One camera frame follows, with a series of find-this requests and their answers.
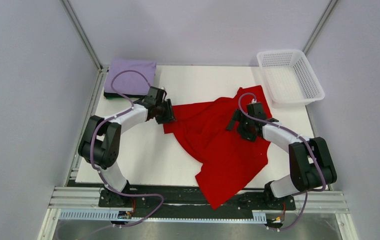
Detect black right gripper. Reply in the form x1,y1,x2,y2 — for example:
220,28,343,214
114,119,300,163
226,109,257,143

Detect red t shirt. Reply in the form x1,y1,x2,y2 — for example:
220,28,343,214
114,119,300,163
163,85,272,210

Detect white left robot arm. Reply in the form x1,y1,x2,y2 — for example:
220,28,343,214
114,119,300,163
78,86,176,207

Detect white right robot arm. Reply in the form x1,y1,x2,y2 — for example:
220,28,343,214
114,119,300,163
226,102,338,209

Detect lavender folded t shirt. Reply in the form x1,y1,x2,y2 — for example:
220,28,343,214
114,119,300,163
103,57,157,95

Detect white plastic basket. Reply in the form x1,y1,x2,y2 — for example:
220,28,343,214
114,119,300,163
257,49,325,108

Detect black folded t shirt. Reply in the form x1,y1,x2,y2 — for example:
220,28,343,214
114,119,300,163
103,92,144,99

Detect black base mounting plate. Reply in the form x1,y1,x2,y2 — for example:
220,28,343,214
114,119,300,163
98,185,296,220

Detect right aluminium frame post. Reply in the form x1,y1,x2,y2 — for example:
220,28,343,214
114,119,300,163
302,0,339,56

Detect aluminium frame post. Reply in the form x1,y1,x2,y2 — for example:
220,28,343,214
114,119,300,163
60,0,103,71
302,0,339,56

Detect aluminium front rail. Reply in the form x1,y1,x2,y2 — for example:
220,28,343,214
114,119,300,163
48,187,350,214

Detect white slotted cable duct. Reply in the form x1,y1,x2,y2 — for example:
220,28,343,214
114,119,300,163
58,209,267,223

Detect left aluminium frame post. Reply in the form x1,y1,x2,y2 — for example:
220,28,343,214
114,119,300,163
60,0,103,71

